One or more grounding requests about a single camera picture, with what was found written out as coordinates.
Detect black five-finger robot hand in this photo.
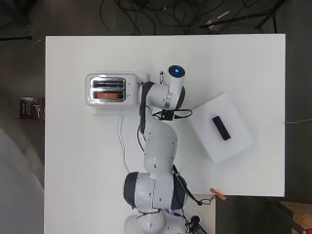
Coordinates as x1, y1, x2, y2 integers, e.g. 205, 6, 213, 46
139, 70, 166, 96

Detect steel toaster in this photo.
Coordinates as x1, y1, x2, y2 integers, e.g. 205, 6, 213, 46
85, 72, 141, 108

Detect toast slice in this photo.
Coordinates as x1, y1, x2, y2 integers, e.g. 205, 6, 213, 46
97, 92, 125, 99

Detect black block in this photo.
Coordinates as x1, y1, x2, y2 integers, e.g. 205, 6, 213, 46
212, 115, 232, 141

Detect white flat box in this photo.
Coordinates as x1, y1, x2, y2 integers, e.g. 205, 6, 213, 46
187, 93, 254, 165

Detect dark book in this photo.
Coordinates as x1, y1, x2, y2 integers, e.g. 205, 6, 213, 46
19, 97, 46, 121

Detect orange clamp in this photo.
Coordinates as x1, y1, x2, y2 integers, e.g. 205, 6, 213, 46
209, 187, 227, 202

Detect black rod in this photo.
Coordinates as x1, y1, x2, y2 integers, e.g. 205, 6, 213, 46
0, 35, 33, 42

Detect white toaster cable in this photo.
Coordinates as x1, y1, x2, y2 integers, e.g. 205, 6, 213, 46
116, 108, 132, 174

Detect black floor cables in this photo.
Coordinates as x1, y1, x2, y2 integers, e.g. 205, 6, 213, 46
98, 0, 228, 36

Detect white floor cable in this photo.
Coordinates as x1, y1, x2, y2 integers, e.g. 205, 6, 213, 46
286, 117, 312, 125

